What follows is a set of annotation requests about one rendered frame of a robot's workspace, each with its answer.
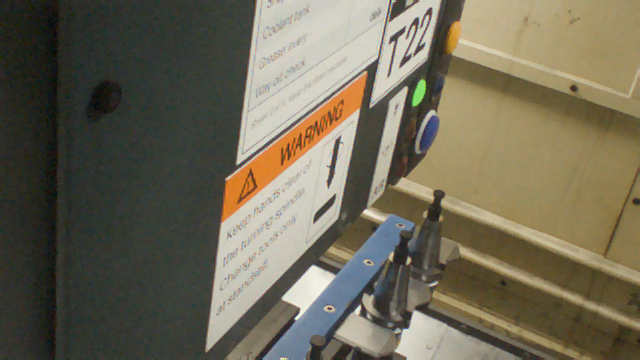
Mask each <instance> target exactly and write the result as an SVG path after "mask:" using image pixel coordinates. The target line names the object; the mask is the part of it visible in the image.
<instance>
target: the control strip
mask: <svg viewBox="0 0 640 360"><path fill-rule="evenodd" d="M465 1H466V0H446V4H445V8H444V12H443V16H442V21H441V23H440V27H439V32H438V35H437V39H436V43H435V47H434V51H433V56H432V60H431V64H430V68H429V72H428V76H427V81H426V76H425V74H422V73H420V74H418V75H417V76H416V77H415V78H414V80H413V82H412V84H411V86H410V88H409V91H408V94H407V98H406V108H407V110H410V111H412V110H414V109H415V108H416V107H417V106H418V105H417V106H413V98H414V94H415V91H416V89H417V87H418V85H419V83H420V82H421V81H422V80H424V81H425V85H426V90H425V94H424V97H423V99H422V101H421V106H420V110H419V114H418V118H416V116H415V115H414V114H410V115H408V116H407V117H406V118H405V119H404V121H403V123H402V125H401V127H400V130H399V133H398V136H397V147H398V148H399V149H403V148H405V147H406V146H407V145H408V144H406V145H404V144H403V140H404V135H405V132H406V129H407V127H408V125H409V123H410V122H411V121H412V120H413V119H415V121H416V131H415V134H414V136H413V138H412V142H411V146H410V150H409V155H408V156H407V153H406V152H404V151H402V152H400V153H399V154H398V155H397V156H396V158H395V159H394V161H393V163H392V166H391V168H390V172H389V175H388V183H389V185H390V186H392V187H393V186H395V185H396V184H397V183H398V182H399V181H400V180H399V181H398V182H395V181H394V179H395V174H396V170H397V168H398V166H399V164H400V162H401V160H402V159H403V158H404V157H405V158H406V159H407V158H408V159H407V168H406V172H405V174H404V176H403V178H406V177H407V176H408V175H409V173H410V172H411V171H412V170H413V169H414V168H415V167H416V166H417V165H418V164H419V163H420V162H421V160H422V159H423V158H424V157H425V156H426V154H427V151H426V152H422V151H419V142H420V138H421V134H422V132H423V129H424V127H425V125H426V123H427V121H428V119H429V118H430V117H431V116H432V115H435V116H436V115H437V111H438V107H439V103H440V99H441V95H442V93H441V95H440V96H439V97H438V98H437V99H433V94H434V89H435V86H436V84H437V81H438V79H439V78H440V76H441V75H442V74H443V75H444V76H445V80H446V76H447V72H448V68H449V64H450V60H451V56H452V53H451V54H449V55H447V54H445V53H444V45H445V41H446V37H447V34H448V32H449V31H450V29H451V27H452V25H453V24H454V23H455V22H459V23H460V21H461V17H462V13H463V9H464V5H465Z"/></svg>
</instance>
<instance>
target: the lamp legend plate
mask: <svg viewBox="0 0 640 360"><path fill-rule="evenodd" d="M407 88H408V87H405V88H404V89H403V90H402V91H400V92H399V93H398V94H397V95H396V96H395V97H394V98H392V99H391V100H390V101H389V102H388V106H387V111H386V116H385V123H384V128H383V133H382V137H381V142H380V147H379V151H378V156H377V160H376V165H375V169H374V174H373V178H372V183H371V188H370V191H369V196H368V200H367V205H366V209H367V210H368V208H369V207H370V206H371V205H372V204H373V203H374V202H375V201H376V200H377V199H378V198H379V197H380V196H381V195H382V194H383V192H384V187H385V183H386V179H387V174H388V170H389V166H390V161H391V157H392V153H393V148H394V144H395V139H396V135H397V131H398V126H399V122H400V119H401V114H402V110H403V106H404V101H405V97H406V92H407Z"/></svg>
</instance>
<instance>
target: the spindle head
mask: <svg viewBox="0 0 640 360"><path fill-rule="evenodd" d="M445 1H446V0H441V2H440V6H439V10H438V15H437V19H436V23H435V27H434V31H433V35H432V39H431V43H430V47H429V52H428V56H427V59H426V60H425V61H424V62H423V63H422V64H420V65H419V66H418V67H417V68H416V69H415V70H413V71H412V72H411V73H410V74H409V75H408V76H406V77H405V78H404V79H403V80H402V81H401V82H399V83H398V84H397V85H396V86H395V87H394V88H392V89H391V90H390V91H389V92H388V93H387V94H386V95H385V96H384V97H383V98H382V99H381V100H379V101H378V102H377V103H376V104H375V105H374V106H372V107H371V108H368V104H369V99H370V95H371V90H372V85H373V80H374V75H375V70H376V65H377V61H378V58H377V59H375V60H374V61H373V62H371V63H370V64H369V65H368V66H366V67H365V68H364V69H362V70H361V71H360V72H358V73H357V74H356V75H354V76H353V77H352V78H350V79H349V80H348V81H347V82H345V83H344V84H343V85H341V86H340V87H339V88H337V89H336V90H335V91H333V92H332V93H331V94H330V95H328V96H327V97H326V98H324V99H323V100H322V101H320V102H319V103H318V104H316V105H315V106H314V107H312V108H311V109H310V110H309V111H307V113H306V114H304V115H303V116H302V117H300V118H299V119H298V120H296V121H294V122H292V123H291V124H290V125H289V126H287V127H286V128H285V129H283V130H282V131H281V132H279V133H278V134H277V135H275V136H274V137H273V138H271V139H270V140H269V141H268V142H266V143H265V144H264V145H262V146H261V147H260V148H258V149H257V150H256V151H254V152H253V153H252V154H250V155H249V156H248V157H247V158H245V159H244V160H243V161H241V162H240V163H239V164H237V165H235V158H236V150H237V142H238V134H239V126H240V119H241V111H242V103H243V95H244V87H245V79H246V71H247V63H248V55H249V47H250V40H251V32H252V24H253V16H254V8H255V0H0V360H224V359H225V358H226V357H227V356H228V355H229V354H230V353H231V352H232V351H233V350H234V349H235V347H236V346H237V345H238V344H239V343H240V342H241V341H242V340H243V339H244V338H245V337H246V336H247V335H248V334H249V333H250V332H251V331H252V329H253V328H254V327H255V326H256V325H257V324H258V323H259V322H260V321H261V320H262V319H263V318H264V317H265V316H266V315H267V314H268V312H269V311H270V310H271V309H272V308H273V307H274V306H275V305H276V304H277V303H278V302H279V301H280V300H281V299H282V298H283V297H284V296H285V294H286V293H287V292H288V291H289V290H290V289H291V288H292V287H293V286H294V285H295V284H296V283H297V282H298V281H299V280H300V279H301V278H302V276H303V275H304V274H305V273H306V272H307V270H308V269H309V268H310V267H311V266H312V265H314V264H315V263H316V262H317V261H318V259H319V258H320V257H321V256H322V255H323V254H324V253H325V252H326V251H327V250H328V249H329V248H330V247H331V246H332V245H333V244H334V243H335V241H336V240H337V239H338V238H339V237H340V236H341V235H342V234H343V233H344V232H345V231H346V230H347V229H348V228H349V227H350V226H351V224H352V223H353V222H354V221H355V220H356V219H357V218H358V217H359V216H360V215H361V214H362V213H363V212H364V211H365V210H366V205H367V200H368V196H369V191H370V188H371V183H372V178H373V174H374V169H375V165H376V160H377V156H378V151H379V147H380V142H381V137H382V133H383V128H384V123H385V116H386V111H387V106H388V102H389V101H390V100H391V99H392V98H394V97H395V96H396V95H397V94H398V93H399V92H400V91H402V90H403V89H404V88H405V87H408V88H407V92H406V97H405V101H404V106H403V110H402V114H401V119H400V122H399V126H398V131H397V135H396V139H395V144H394V148H393V153H392V157H391V161H390V166H389V170H388V174H387V179H386V183H385V187H384V189H385V188H386V187H387V186H388V185H389V183H388V175H389V172H390V168H391V166H392V163H393V161H394V159H395V158H396V156H397V155H398V154H399V153H400V152H402V151H404V152H406V153H407V156H408V155H409V150H410V146H411V142H412V140H411V141H410V142H409V143H408V145H407V146H406V147H405V148H403V149H399V148H398V147H397V136H398V133H399V130H400V127H401V125H402V123H403V121H404V119H405V118H406V117H407V116H408V115H410V114H414V115H415V116H416V118H418V114H419V110H420V106H421V102H420V103H419V104H418V106H417V107H416V108H415V109H414V110H412V111H410V110H407V108H406V98H407V94H408V91H409V88H410V86H411V84H412V82H413V80H414V78H415V77H416V76H417V75H418V74H420V73H422V74H425V76H426V81H427V76H428V72H429V68H430V64H431V60H432V56H433V51H434V47H435V43H436V39H437V35H438V32H439V27H440V22H441V18H442V14H443V10H444V6H445ZM365 71H367V77H366V82H365V87H364V92H363V97H362V102H361V107H360V112H359V117H358V121H357V126H356V131H355V136H354V141H353V146H352V151H351V156H350V161H349V166H348V171H347V176H346V181H345V186H344V191H343V195H342V200H341V205H340V209H339V214H338V218H337V219H336V220H335V221H334V222H333V223H332V224H331V225H330V226H329V227H328V228H327V229H326V230H325V231H324V232H323V233H322V234H321V235H320V236H319V237H318V239H317V240H316V241H315V242H314V243H313V244H312V245H311V246H310V247H309V248H308V249H307V251H306V252H305V253H304V254H303V255H302V256H301V257H300V258H299V259H298V260H297V261H296V262H295V263H294V264H293V265H291V266H290V267H289V268H288V269H287V270H286V271H285V272H284V273H283V274H282V275H281V276H280V277H279V278H278V279H277V280H276V281H275V282H274V283H273V284H272V285H271V286H270V287H269V288H268V289H267V290H266V291H265V293H264V294H263V295H262V296H261V297H260V298H259V299H258V300H257V301H256V302H255V303H254V304H253V305H252V306H251V307H250V308H249V309H248V310H247V311H246V312H245V313H244V314H243V315H242V316H241V317H240V318H239V319H238V320H237V321H236V322H235V323H234V324H233V325H232V326H231V327H230V328H229V329H228V330H227V331H226V332H225V333H224V334H223V335H222V336H221V337H220V338H219V340H218V341H217V342H216V343H215V344H214V345H213V346H212V347H211V349H210V350H209V351H208V352H207V351H206V352H207V353H206V352H205V347H206V339H207V330H208V322H209V314H210V305H211V297H212V289H213V280H214V272H215V265H216V256H217V248H218V239H219V231H220V223H221V214H222V206H223V198H224V190H225V182H226V179H227V178H229V177H230V176H231V175H232V174H233V173H234V172H236V171H237V170H238V169H239V168H241V167H242V166H243V165H245V164H246V163H247V162H249V161H250V160H251V159H252V158H254V157H255V156H256V155H258V154H259V153H260V152H261V151H263V150H264V149H265V148H267V147H268V146H269V145H271V144H272V143H273V142H274V141H276V140H277V139H278V138H280V137H281V136H282V135H284V134H285V133H286V132H287V131H289V130H290V129H291V128H293V127H294V126H295V125H296V124H298V123H299V122H300V121H303V120H304V119H306V118H307V116H308V115H310V114H311V113H312V112H314V111H315V110H316V109H317V108H319V107H320V106H321V105H323V104H324V103H325V102H327V101H328V100H329V99H330V98H332V97H333V96H334V95H336V94H337V93H338V92H340V91H341V90H342V89H343V88H345V87H346V86H347V85H349V84H350V83H351V82H352V81H354V80H355V79H356V78H358V77H359V76H360V75H362V74H363V73H364V72H365Z"/></svg>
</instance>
